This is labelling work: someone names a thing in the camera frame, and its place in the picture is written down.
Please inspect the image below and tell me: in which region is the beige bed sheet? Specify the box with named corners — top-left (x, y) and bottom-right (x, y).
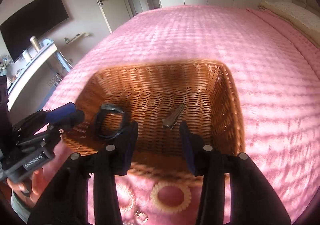
top-left (259, 4), bottom-right (319, 49)

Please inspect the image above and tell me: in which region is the white and blue desk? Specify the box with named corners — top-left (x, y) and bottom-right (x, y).
top-left (7, 39), bottom-right (73, 111)

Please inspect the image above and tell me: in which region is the metal thermos bottle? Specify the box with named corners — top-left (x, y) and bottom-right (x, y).
top-left (30, 36), bottom-right (42, 52)

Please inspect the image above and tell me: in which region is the small wall shelf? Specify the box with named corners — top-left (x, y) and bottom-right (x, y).
top-left (65, 32), bottom-right (90, 45)

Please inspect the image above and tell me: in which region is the grey left sleeve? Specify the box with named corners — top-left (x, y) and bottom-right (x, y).
top-left (11, 191), bottom-right (31, 224)

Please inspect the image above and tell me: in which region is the brown wicker basket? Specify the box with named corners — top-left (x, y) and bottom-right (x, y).
top-left (63, 60), bottom-right (245, 184)

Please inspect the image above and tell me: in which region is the cream dotted pillow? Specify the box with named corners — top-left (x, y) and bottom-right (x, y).
top-left (260, 1), bottom-right (319, 43)

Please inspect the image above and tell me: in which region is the white bottle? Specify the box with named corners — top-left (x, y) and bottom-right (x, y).
top-left (22, 50), bottom-right (32, 63)

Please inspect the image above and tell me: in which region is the left hand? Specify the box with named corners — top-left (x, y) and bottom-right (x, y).
top-left (7, 168), bottom-right (48, 208)

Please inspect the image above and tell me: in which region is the beige spiral hair tie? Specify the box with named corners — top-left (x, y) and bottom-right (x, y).
top-left (150, 180), bottom-right (193, 214)

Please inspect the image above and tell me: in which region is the black wall television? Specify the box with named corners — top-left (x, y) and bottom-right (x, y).
top-left (1, 0), bottom-right (69, 61)

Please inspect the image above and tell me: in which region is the black wrist watch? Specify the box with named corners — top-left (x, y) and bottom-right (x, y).
top-left (94, 103), bottom-right (129, 140)

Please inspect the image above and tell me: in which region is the metal hair clip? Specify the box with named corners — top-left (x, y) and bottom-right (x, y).
top-left (162, 103), bottom-right (185, 130)

